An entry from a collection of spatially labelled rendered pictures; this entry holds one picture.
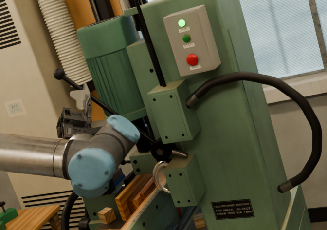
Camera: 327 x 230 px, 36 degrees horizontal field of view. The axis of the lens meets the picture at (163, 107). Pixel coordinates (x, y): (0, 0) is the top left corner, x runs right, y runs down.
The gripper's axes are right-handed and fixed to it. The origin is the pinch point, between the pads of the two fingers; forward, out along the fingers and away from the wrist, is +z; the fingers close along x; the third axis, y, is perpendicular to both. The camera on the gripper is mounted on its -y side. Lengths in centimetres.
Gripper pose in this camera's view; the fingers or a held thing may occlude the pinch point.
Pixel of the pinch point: (79, 103)
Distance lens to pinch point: 154.2
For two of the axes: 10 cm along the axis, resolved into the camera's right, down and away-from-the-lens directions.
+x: -3.7, 8.0, 4.8
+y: -8.9, -1.6, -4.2
